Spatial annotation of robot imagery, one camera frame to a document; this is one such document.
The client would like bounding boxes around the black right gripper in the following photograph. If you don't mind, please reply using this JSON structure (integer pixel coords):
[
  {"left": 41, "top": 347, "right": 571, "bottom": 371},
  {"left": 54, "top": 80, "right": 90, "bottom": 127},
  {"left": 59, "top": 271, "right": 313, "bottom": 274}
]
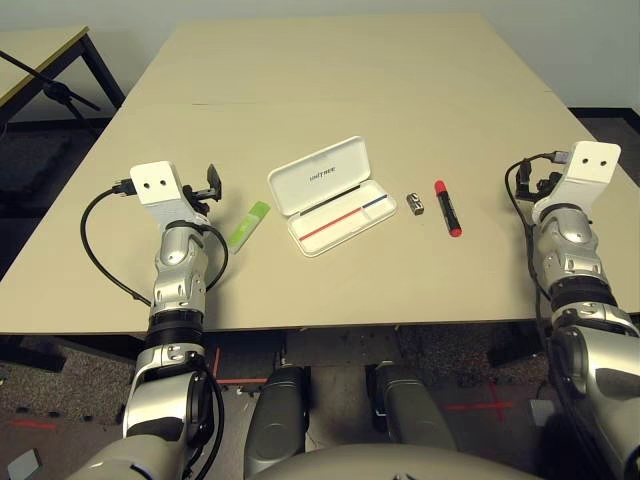
[{"left": 517, "top": 159, "right": 564, "bottom": 202}]

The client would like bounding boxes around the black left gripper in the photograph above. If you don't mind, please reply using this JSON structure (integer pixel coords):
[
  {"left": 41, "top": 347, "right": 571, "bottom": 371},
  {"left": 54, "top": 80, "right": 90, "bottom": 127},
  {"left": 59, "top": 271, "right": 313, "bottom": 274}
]
[{"left": 180, "top": 163, "right": 225, "bottom": 217}]

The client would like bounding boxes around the green highlighter pen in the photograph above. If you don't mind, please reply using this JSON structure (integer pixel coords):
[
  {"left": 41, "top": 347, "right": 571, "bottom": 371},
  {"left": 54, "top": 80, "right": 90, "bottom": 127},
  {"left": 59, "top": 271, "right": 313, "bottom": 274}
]
[{"left": 228, "top": 200, "right": 272, "bottom": 254}]

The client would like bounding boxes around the black marker red cap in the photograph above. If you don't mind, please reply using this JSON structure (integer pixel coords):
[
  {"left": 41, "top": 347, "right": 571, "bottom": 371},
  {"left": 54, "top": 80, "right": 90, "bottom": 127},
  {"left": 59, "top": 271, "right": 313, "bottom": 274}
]
[{"left": 433, "top": 179, "right": 464, "bottom": 239}]

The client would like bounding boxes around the white Unitree pencil case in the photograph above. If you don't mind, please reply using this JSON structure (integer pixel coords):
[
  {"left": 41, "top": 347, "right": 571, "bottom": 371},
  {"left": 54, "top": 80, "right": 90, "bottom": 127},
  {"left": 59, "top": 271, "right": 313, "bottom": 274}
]
[{"left": 267, "top": 135, "right": 400, "bottom": 259}]

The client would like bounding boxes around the black tripod stand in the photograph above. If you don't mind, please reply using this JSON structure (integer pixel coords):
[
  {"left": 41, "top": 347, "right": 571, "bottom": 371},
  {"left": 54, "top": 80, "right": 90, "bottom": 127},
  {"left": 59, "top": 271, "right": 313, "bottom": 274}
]
[{"left": 0, "top": 49, "right": 101, "bottom": 114}]

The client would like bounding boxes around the black table underframe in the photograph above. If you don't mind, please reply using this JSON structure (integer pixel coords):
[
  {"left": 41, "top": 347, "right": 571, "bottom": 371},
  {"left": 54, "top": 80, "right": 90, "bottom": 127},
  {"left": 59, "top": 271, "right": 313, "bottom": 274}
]
[{"left": 0, "top": 312, "right": 640, "bottom": 374}]

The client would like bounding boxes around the beige side table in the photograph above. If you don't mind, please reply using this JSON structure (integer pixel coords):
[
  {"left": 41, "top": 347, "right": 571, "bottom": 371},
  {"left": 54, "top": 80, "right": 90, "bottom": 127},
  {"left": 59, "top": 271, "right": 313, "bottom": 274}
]
[{"left": 0, "top": 24, "right": 126, "bottom": 131}]

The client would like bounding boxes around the grey floor plate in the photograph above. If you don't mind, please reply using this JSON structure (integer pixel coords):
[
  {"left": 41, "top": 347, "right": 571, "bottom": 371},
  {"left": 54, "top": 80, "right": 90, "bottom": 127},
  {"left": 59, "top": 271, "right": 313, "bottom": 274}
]
[
  {"left": 7, "top": 448, "right": 44, "bottom": 477},
  {"left": 528, "top": 398, "right": 554, "bottom": 427}
]

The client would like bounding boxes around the grey left robot leg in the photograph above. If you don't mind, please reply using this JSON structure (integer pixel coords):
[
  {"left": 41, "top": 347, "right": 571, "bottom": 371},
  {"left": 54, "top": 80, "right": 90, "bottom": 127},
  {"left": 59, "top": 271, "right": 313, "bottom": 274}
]
[{"left": 242, "top": 364, "right": 311, "bottom": 479}]

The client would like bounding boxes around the grey robot leg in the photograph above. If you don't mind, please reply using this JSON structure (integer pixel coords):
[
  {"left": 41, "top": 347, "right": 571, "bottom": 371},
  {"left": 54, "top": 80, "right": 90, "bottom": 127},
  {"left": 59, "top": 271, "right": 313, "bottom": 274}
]
[
  {"left": 367, "top": 360, "right": 459, "bottom": 451},
  {"left": 242, "top": 364, "right": 311, "bottom": 479}
]

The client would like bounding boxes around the grey right robot leg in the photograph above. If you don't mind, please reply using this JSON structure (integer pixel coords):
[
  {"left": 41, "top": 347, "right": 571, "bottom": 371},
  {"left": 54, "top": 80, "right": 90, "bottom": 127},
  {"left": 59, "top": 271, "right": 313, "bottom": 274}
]
[{"left": 367, "top": 360, "right": 459, "bottom": 451}]

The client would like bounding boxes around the grey robot torso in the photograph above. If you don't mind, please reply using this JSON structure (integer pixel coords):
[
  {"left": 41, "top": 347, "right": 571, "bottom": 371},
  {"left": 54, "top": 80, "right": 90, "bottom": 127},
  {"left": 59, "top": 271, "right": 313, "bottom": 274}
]
[{"left": 244, "top": 443, "right": 546, "bottom": 480}]

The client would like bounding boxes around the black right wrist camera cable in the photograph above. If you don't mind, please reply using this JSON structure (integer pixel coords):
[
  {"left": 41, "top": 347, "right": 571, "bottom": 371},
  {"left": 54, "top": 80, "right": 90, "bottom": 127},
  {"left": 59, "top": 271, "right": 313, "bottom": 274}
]
[{"left": 503, "top": 148, "right": 621, "bottom": 480}]

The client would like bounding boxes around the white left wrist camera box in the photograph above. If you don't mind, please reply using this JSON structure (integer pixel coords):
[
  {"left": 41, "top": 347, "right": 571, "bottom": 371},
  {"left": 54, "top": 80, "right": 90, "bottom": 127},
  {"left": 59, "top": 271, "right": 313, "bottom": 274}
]
[{"left": 128, "top": 159, "right": 212, "bottom": 230}]

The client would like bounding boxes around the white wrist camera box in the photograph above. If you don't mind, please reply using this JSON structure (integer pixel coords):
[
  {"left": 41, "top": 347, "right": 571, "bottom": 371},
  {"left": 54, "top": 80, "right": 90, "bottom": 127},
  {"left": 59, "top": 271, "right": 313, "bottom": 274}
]
[
  {"left": 532, "top": 140, "right": 622, "bottom": 221},
  {"left": 128, "top": 159, "right": 212, "bottom": 230}
]

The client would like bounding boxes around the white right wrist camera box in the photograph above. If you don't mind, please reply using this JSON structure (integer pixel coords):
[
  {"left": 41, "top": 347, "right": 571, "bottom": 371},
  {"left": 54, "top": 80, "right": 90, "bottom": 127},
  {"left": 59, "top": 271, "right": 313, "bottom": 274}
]
[{"left": 532, "top": 140, "right": 622, "bottom": 221}]

